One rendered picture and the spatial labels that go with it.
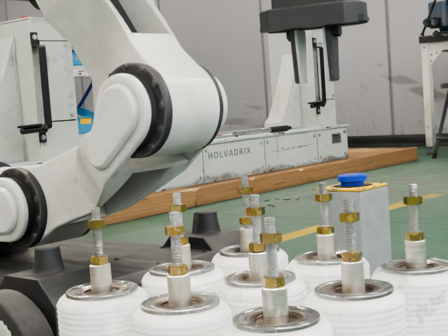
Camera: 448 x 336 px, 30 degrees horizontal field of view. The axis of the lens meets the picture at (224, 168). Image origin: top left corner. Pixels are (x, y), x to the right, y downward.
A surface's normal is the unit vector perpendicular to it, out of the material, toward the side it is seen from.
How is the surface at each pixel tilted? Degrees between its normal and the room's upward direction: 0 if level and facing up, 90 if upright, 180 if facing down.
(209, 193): 90
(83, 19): 112
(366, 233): 90
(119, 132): 90
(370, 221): 90
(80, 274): 45
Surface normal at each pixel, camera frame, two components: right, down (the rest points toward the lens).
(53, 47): 0.76, 0.00
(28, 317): 0.44, -0.72
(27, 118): -0.65, 0.11
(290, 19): -0.40, 0.11
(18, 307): 0.31, -0.85
